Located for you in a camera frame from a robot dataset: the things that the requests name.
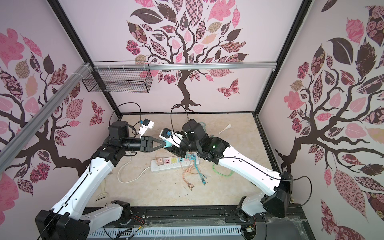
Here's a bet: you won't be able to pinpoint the white cable duct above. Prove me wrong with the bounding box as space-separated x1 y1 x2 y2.
88 226 243 240

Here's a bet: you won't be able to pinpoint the white multicolour power strip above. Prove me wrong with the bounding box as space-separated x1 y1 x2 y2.
151 154 200 173

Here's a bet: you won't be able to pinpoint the tangled charging cables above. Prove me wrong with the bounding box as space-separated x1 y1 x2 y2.
179 121 235 191

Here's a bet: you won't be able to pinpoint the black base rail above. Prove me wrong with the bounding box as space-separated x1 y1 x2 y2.
83 205 315 240

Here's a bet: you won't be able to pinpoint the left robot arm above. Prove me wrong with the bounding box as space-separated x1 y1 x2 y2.
35 120 166 240

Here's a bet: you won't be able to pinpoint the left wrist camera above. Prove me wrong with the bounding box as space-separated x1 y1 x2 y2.
139 119 155 137

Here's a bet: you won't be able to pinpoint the black wire basket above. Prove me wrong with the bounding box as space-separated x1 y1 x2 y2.
82 60 153 94

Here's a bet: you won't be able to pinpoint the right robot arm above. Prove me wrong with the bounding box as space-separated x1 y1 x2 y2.
160 119 293 218

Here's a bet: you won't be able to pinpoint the pink charger plug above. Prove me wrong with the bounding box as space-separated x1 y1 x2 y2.
156 158 164 166

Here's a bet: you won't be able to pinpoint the white spoon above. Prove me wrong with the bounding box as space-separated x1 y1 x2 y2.
218 124 232 135

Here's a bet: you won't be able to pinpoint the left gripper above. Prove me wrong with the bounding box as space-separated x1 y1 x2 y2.
121 136 166 153

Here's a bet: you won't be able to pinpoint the white power strip cord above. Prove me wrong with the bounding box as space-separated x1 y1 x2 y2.
95 154 151 200

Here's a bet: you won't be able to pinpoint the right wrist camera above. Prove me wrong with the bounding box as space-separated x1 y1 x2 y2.
159 128 184 148

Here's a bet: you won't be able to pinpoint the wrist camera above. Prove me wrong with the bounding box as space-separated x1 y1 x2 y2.
139 119 155 137
159 128 184 148

